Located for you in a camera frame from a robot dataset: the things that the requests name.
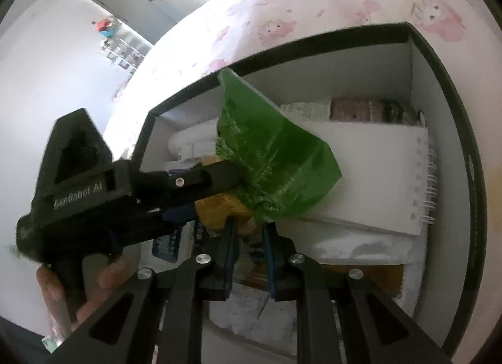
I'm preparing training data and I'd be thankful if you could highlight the black storage box white interior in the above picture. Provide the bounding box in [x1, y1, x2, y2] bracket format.
[128, 21, 489, 357]

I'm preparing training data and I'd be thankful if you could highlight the white wire shelf rack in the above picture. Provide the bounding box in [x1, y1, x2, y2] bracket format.
[99, 17, 153, 75]

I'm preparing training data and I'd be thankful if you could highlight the white lint roller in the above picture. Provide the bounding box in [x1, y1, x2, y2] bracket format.
[168, 118, 219, 161]

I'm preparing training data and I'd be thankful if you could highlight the grey door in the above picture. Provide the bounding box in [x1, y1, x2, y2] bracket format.
[88, 0, 219, 46]

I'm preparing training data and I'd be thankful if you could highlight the white spiral notebook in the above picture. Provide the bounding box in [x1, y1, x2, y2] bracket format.
[304, 121, 437, 236]

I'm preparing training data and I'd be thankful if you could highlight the pink cartoon print bedsheet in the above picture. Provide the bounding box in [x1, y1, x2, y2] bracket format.
[105, 0, 501, 360]

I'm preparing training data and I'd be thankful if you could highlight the yellow snack bag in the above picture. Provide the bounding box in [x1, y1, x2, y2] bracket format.
[194, 155, 260, 238]

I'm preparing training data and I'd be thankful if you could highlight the white blue wet wipes pack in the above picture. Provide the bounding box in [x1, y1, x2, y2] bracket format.
[139, 202, 198, 273]

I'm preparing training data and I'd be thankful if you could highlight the green snack bag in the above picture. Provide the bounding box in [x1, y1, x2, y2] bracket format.
[216, 68, 342, 224]

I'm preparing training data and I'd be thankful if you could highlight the person's left hand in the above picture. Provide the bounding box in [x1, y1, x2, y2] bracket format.
[36, 256, 133, 339]

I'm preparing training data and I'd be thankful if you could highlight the brown patterned tube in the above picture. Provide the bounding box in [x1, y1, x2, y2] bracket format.
[330, 100, 418, 125]

